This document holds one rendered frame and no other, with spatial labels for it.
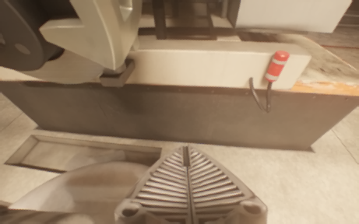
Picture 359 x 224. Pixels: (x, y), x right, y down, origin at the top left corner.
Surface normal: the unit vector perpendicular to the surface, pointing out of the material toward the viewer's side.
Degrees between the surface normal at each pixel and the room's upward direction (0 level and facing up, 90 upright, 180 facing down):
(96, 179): 1
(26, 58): 104
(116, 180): 1
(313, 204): 0
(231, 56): 90
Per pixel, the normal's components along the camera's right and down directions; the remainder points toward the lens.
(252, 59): -0.11, 0.72
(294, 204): -0.03, -0.69
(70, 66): -0.10, 0.86
